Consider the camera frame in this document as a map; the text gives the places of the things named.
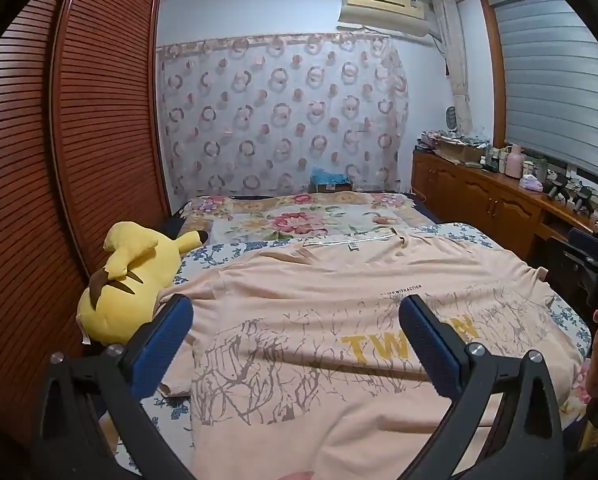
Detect open cardboard box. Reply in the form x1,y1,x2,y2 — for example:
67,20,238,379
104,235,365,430
436,139,487,166

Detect stack of folded cloths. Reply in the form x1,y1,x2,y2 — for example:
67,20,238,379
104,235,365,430
418,130,446,152

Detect circle patterned wall curtain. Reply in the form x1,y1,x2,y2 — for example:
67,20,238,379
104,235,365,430
155,30,410,198

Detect pink bottle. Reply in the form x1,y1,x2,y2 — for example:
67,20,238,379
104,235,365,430
504,144,524,179

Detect box with blue bag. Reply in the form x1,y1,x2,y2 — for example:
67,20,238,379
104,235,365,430
310,166,349,187

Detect black stand device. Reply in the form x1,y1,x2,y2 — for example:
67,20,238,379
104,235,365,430
571,185,598,217
545,171,570,202

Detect wooden sideboard cabinet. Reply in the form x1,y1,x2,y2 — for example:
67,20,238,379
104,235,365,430
411,150,598,311

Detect grey window blind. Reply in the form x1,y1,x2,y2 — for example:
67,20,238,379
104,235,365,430
491,0,598,176

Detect yellow plush toy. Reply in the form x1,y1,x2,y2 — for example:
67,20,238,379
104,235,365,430
76,221,210,347

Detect beige window curtain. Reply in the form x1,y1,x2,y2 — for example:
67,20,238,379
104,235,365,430
431,0,474,133

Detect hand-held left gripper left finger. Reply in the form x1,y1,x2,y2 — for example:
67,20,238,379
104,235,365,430
29,294,195,480

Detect wooden louvred wardrobe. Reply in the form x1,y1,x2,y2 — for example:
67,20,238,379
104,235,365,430
0,0,172,461

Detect wall air conditioner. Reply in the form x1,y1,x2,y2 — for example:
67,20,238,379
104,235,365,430
336,0,430,38

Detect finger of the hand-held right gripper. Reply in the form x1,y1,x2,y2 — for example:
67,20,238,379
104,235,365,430
568,229,598,262

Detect group of small bottles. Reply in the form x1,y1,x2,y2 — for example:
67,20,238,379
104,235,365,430
480,145,506,174

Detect peach printed t-shirt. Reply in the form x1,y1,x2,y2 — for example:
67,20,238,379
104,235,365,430
159,227,587,480

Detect wooden window frame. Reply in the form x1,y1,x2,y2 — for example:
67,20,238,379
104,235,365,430
479,0,510,148

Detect floral blanket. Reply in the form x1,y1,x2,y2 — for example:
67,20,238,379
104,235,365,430
179,191,440,248

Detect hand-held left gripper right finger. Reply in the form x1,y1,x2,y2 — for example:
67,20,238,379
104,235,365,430
398,295,564,480

